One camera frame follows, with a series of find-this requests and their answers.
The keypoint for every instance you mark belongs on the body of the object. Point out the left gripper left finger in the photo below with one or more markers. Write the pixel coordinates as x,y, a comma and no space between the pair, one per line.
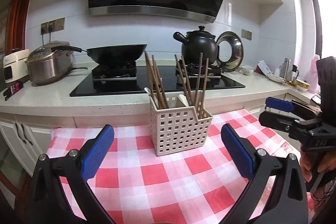
47,200

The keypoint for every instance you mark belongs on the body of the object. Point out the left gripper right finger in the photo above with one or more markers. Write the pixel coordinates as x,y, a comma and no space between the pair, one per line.
287,201

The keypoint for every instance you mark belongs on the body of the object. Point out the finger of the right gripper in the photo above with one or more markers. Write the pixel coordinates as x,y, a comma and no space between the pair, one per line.
279,122
278,104

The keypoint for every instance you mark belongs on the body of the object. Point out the brown wooden chopstick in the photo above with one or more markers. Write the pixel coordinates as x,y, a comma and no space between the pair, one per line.
198,80
187,82
201,105
160,83
185,89
150,79
158,89
206,74

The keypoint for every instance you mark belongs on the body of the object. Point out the right hand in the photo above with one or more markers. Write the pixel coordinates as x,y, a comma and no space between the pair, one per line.
306,164

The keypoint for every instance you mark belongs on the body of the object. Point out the steel thermos bottle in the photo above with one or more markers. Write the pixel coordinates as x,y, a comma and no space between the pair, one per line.
284,68

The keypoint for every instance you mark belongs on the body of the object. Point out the pink bottle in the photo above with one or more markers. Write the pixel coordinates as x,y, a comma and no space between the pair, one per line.
312,77

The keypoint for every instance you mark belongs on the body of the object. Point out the white small bowl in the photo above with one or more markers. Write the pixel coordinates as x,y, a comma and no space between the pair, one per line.
247,70

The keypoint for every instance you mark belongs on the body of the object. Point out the red white checkered tablecloth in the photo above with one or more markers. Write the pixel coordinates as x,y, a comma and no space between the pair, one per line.
200,185

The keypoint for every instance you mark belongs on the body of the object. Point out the white spoon in basket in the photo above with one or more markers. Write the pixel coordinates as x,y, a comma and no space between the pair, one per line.
182,98

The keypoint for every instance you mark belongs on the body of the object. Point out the white perforated utensil basket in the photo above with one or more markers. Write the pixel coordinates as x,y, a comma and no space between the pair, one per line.
177,128

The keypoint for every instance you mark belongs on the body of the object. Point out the black clay pot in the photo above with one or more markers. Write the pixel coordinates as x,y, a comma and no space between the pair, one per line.
197,42

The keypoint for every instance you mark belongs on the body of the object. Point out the black pink glove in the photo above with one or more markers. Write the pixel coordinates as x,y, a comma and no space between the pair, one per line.
9,92

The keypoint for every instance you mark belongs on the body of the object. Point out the black gas stove top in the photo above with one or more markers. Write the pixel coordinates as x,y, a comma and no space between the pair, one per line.
129,78

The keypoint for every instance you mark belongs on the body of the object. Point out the silver rice cooker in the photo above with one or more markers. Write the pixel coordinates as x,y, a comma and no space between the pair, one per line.
46,66

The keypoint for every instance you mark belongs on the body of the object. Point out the white small appliance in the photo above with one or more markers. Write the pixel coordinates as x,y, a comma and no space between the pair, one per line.
15,67

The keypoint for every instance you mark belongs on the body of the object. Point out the black wok pan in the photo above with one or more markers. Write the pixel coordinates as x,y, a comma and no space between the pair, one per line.
109,55

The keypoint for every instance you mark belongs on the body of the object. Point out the wall switch right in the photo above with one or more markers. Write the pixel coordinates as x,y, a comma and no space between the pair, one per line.
245,34

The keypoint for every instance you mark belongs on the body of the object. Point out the wall power outlet left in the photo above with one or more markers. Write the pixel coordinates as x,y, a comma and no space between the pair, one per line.
52,26

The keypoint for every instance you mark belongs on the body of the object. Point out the red wooden door frame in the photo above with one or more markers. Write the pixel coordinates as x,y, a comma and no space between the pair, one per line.
16,25

